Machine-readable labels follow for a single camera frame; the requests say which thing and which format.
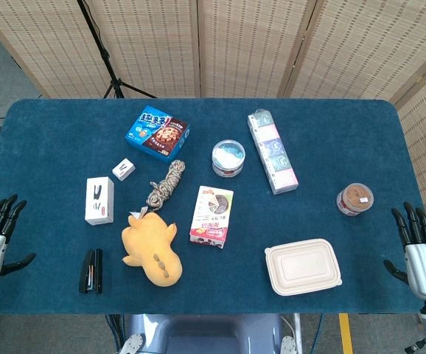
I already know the grey robot torso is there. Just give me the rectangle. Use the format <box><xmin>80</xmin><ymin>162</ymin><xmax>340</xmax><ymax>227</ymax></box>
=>
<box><xmin>119</xmin><ymin>313</ymin><xmax>303</xmax><ymax>354</ymax></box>

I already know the small white staples box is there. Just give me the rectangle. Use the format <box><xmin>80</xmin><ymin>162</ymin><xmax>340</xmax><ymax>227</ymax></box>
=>
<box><xmin>111</xmin><ymin>158</ymin><xmax>136</xmax><ymax>181</ymax></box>

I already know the black stapler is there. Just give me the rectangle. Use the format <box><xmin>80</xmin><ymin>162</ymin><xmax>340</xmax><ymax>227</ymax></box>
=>
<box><xmin>78</xmin><ymin>248</ymin><xmax>104</xmax><ymax>295</ymax></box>

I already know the brown lidded jar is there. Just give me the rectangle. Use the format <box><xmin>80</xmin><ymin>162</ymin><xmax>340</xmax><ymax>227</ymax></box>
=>
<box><xmin>336</xmin><ymin>182</ymin><xmax>375</xmax><ymax>217</ymax></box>

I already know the blue table mat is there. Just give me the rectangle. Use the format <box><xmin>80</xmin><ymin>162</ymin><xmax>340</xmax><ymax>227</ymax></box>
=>
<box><xmin>0</xmin><ymin>98</ymin><xmax>426</xmax><ymax>315</ymax></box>

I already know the long pastel tissue pack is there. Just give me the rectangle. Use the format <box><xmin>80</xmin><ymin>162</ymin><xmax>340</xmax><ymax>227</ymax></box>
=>
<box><xmin>247</xmin><ymin>108</ymin><xmax>299</xmax><ymax>195</ymax></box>

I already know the bamboo folding screen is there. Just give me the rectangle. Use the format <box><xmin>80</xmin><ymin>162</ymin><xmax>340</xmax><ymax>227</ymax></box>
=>
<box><xmin>0</xmin><ymin>0</ymin><xmax>426</xmax><ymax>222</ymax></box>

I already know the braided multicolour rope bundle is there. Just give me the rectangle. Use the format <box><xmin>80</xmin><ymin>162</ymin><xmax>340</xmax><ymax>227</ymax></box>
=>
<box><xmin>146</xmin><ymin>159</ymin><xmax>186</xmax><ymax>212</ymax></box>

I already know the black tripod stand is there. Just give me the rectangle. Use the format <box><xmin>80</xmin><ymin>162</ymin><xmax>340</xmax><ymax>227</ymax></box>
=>
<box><xmin>76</xmin><ymin>0</ymin><xmax>158</xmax><ymax>100</ymax></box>

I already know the clear jar of binder clips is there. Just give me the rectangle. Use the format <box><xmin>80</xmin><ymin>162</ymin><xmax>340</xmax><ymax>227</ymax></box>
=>
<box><xmin>212</xmin><ymin>139</ymin><xmax>246</xmax><ymax>178</ymax></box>

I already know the yellow plush toy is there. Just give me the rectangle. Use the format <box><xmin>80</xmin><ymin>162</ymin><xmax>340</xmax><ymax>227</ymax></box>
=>
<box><xmin>121</xmin><ymin>206</ymin><xmax>183</xmax><ymax>288</ymax></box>

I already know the red white snack box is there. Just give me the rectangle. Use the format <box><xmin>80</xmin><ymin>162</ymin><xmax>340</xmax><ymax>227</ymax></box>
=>
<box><xmin>189</xmin><ymin>185</ymin><xmax>234</xmax><ymax>249</ymax></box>

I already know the large white stapler box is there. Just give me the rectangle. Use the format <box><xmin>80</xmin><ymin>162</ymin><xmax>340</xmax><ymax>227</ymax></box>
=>
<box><xmin>84</xmin><ymin>176</ymin><xmax>115</xmax><ymax>226</ymax></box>

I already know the blue chocolate cookie box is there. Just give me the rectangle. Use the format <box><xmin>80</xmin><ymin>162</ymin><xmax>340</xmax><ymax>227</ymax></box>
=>
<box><xmin>125</xmin><ymin>105</ymin><xmax>191</xmax><ymax>164</ymax></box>

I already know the beige lidded lunch box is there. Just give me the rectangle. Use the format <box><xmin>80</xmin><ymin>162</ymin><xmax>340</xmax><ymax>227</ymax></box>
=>
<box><xmin>264</xmin><ymin>238</ymin><xmax>343</xmax><ymax>296</ymax></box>

